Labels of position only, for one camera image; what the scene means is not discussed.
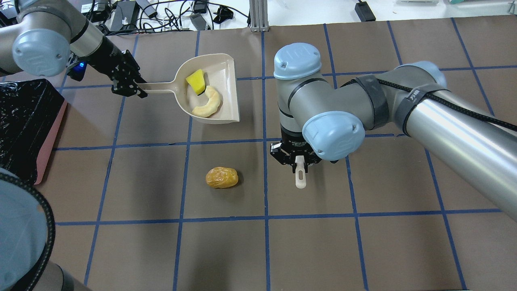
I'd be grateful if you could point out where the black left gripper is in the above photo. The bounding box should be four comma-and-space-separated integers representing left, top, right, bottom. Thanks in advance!
87, 38, 148, 98

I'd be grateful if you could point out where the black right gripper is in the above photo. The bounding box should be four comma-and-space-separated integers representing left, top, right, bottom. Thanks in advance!
270, 135, 322, 173

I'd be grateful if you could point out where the yellow sponge piece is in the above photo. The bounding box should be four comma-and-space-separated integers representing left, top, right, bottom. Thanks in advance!
186, 69, 206, 96

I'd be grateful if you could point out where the beige plastic dustpan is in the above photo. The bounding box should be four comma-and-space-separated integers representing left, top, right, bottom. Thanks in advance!
138, 53, 240, 124

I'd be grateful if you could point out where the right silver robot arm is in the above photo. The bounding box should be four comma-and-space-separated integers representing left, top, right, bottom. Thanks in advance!
270, 42, 517, 220

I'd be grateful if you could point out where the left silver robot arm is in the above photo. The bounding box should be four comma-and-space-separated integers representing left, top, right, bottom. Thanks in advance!
0, 0, 147, 98

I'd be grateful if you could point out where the bin with black bag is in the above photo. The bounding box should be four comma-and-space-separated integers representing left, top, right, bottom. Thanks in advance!
0, 79, 65, 184

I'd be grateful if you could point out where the black power adapter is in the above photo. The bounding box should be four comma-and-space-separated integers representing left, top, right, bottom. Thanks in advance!
354, 0, 376, 22

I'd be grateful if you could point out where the aluminium frame post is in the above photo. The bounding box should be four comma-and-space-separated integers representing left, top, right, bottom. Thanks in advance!
249, 0, 270, 32

